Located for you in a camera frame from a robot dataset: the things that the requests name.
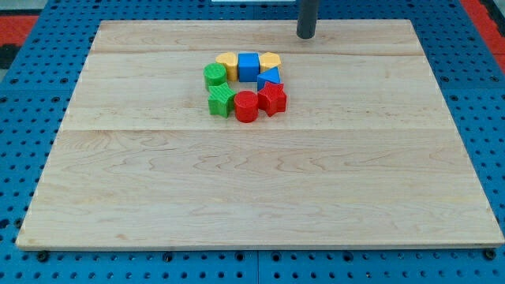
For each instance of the blue triangle block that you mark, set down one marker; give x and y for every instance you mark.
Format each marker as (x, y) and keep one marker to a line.
(271, 75)

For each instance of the green cylinder block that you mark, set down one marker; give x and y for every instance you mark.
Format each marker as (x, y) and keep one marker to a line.
(214, 75)

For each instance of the yellow pentagon block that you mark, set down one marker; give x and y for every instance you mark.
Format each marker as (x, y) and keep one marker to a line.
(269, 60)

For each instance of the blue cube block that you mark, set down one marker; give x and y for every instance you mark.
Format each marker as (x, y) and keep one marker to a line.
(248, 67)

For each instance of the green star block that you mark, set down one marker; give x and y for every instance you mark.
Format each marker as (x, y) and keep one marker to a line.
(221, 100)

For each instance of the light wooden board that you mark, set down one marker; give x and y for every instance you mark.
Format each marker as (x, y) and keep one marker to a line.
(366, 155)

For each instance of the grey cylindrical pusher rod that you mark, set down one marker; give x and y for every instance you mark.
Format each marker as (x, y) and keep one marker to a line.
(307, 18)

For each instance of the red cylinder block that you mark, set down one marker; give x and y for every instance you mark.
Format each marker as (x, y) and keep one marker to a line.
(246, 106)

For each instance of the red star block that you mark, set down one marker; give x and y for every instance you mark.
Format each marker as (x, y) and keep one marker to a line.
(272, 98)

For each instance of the yellow heart block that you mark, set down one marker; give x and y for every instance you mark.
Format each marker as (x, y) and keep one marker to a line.
(230, 62)

